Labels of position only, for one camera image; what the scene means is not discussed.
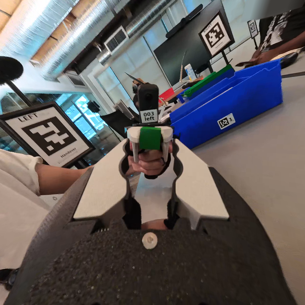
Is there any red plastic tray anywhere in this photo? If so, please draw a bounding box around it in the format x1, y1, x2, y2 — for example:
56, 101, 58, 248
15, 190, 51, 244
158, 88, 175, 104

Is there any black floor lamp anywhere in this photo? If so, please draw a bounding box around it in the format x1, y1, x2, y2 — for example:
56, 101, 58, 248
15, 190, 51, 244
0, 56, 32, 108

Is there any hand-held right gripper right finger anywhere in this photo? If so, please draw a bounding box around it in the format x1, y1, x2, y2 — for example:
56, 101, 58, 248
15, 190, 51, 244
170, 139, 230, 230

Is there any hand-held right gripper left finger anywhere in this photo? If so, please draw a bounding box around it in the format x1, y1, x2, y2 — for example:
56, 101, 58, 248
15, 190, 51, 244
73, 138, 131, 222

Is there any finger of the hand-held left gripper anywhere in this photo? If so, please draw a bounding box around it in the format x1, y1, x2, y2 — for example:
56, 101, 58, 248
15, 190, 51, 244
160, 126, 174, 153
126, 127, 141, 163

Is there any white bottle blue label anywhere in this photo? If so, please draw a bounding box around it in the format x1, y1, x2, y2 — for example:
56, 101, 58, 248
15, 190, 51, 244
185, 63, 197, 81

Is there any silver ventilation duct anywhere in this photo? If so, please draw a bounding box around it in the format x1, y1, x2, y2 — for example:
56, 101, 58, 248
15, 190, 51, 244
0, 0, 134, 82

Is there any person's left hand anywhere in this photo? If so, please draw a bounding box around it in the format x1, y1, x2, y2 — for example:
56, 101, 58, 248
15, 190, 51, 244
126, 142, 172, 177

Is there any cream cloth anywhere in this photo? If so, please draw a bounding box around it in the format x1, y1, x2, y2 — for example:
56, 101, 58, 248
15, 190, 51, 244
272, 47, 305, 60

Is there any black white fiducial sign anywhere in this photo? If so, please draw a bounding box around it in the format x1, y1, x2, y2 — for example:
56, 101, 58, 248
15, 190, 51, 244
0, 102, 96, 168
198, 11, 236, 68

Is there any blue plastic bin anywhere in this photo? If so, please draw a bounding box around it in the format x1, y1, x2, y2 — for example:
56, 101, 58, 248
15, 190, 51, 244
170, 59, 283, 149
176, 68, 236, 104

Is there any white air vent grille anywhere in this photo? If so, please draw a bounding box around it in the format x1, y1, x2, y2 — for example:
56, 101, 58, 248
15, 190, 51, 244
104, 26, 130, 55

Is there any small fiducial sign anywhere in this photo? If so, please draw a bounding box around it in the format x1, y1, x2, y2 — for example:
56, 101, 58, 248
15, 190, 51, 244
247, 20, 260, 48

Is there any black video bar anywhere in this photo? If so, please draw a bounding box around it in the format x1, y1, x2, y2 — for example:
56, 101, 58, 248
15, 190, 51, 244
166, 4, 204, 39

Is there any small green block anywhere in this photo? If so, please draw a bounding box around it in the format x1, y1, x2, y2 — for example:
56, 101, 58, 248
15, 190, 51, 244
139, 127, 161, 150

